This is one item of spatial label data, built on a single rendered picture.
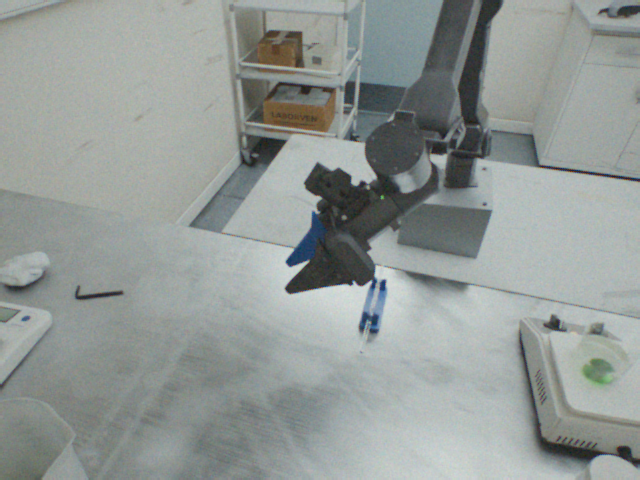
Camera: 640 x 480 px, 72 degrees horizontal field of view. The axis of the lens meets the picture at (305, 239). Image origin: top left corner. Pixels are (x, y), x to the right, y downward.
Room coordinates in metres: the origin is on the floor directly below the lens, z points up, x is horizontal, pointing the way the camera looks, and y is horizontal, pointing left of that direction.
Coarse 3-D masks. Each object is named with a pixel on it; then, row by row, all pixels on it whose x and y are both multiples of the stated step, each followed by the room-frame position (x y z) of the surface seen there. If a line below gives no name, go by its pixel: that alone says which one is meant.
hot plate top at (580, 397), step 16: (560, 336) 0.37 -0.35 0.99; (576, 336) 0.37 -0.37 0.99; (560, 352) 0.35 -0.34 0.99; (560, 368) 0.32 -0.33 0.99; (560, 384) 0.30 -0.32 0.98; (576, 384) 0.30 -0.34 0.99; (624, 384) 0.30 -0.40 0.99; (576, 400) 0.28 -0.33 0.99; (592, 400) 0.28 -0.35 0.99; (608, 400) 0.28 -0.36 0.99; (624, 400) 0.28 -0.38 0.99; (592, 416) 0.26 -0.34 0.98; (608, 416) 0.26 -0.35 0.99; (624, 416) 0.26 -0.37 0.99
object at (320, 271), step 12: (324, 252) 0.34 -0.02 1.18; (312, 264) 0.34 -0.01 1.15; (324, 264) 0.35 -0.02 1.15; (336, 264) 0.33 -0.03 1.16; (300, 276) 0.34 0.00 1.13; (312, 276) 0.34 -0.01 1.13; (324, 276) 0.34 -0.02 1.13; (336, 276) 0.34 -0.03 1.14; (288, 288) 0.34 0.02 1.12; (300, 288) 0.34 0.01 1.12; (312, 288) 0.34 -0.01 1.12
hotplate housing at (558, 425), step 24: (528, 336) 0.41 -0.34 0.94; (528, 360) 0.38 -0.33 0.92; (552, 360) 0.35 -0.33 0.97; (552, 384) 0.32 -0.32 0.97; (552, 408) 0.29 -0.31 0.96; (552, 432) 0.27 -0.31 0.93; (576, 432) 0.26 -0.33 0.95; (600, 432) 0.26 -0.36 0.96; (624, 432) 0.25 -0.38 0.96; (624, 456) 0.24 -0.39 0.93
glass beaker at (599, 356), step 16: (592, 320) 0.35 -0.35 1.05; (608, 320) 0.35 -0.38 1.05; (624, 320) 0.35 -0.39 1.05; (592, 336) 0.32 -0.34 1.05; (608, 336) 0.35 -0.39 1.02; (624, 336) 0.34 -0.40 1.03; (576, 352) 0.33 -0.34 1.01; (592, 352) 0.32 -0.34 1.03; (608, 352) 0.30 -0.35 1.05; (624, 352) 0.30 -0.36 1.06; (576, 368) 0.32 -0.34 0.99; (592, 368) 0.31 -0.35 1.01; (608, 368) 0.30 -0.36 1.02; (624, 368) 0.30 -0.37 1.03; (592, 384) 0.30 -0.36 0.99; (608, 384) 0.30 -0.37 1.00
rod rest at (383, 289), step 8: (376, 280) 0.54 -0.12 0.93; (384, 280) 0.54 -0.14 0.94; (368, 288) 0.54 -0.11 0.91; (384, 288) 0.53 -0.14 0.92; (368, 296) 0.52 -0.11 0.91; (384, 296) 0.52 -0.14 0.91; (368, 304) 0.50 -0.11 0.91; (376, 304) 0.50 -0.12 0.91; (384, 304) 0.50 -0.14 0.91; (368, 312) 0.47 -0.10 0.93; (376, 312) 0.46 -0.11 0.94; (360, 320) 0.47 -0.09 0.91; (376, 320) 0.46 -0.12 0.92; (360, 328) 0.46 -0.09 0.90; (376, 328) 0.45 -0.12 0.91
